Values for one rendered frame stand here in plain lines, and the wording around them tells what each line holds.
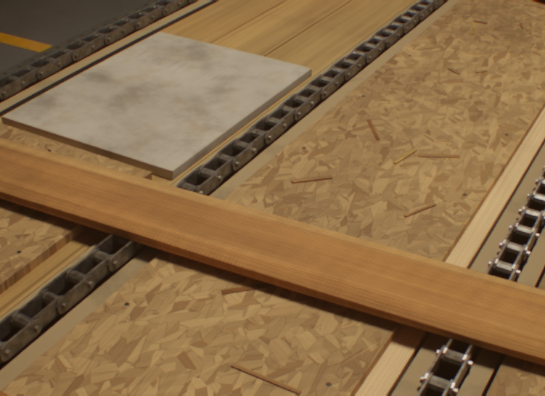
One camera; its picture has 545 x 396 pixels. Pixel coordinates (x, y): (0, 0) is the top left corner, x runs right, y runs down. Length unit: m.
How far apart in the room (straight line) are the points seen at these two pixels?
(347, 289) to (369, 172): 0.45
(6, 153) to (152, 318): 0.54
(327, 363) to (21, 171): 0.71
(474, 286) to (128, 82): 1.05
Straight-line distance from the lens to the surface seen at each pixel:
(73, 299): 1.43
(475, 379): 1.34
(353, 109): 2.02
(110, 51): 2.36
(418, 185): 1.75
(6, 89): 2.12
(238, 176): 1.76
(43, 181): 1.65
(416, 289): 1.39
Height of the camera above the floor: 1.70
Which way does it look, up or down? 32 degrees down
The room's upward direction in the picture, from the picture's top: 3 degrees clockwise
